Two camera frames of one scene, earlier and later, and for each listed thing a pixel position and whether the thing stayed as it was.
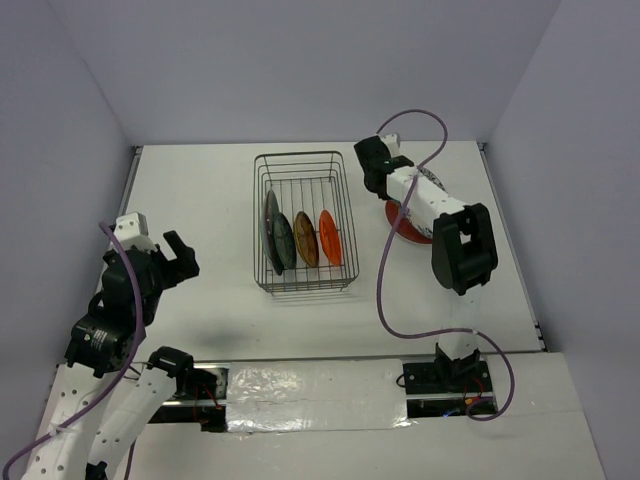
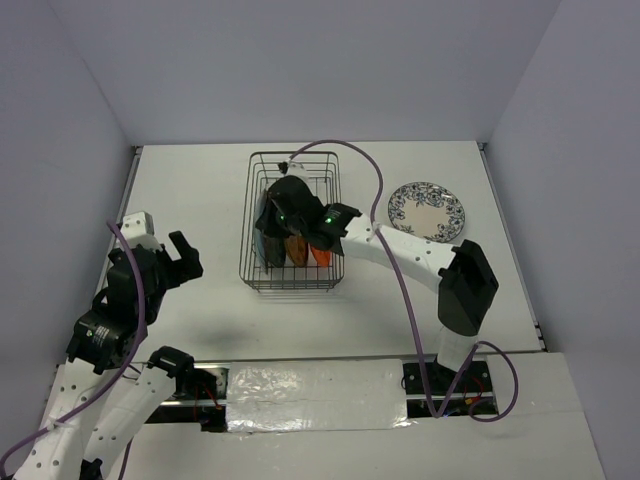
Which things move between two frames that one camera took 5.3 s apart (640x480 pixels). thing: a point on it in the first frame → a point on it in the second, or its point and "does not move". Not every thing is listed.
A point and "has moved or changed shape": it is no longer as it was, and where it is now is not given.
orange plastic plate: [330, 237] has moved or changed shape
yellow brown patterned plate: [306, 239] has moved or changed shape
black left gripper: [176, 272] does not move
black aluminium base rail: [429, 388] does not move
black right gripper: [382, 195] → [267, 224]
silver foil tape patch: [321, 394] does not move
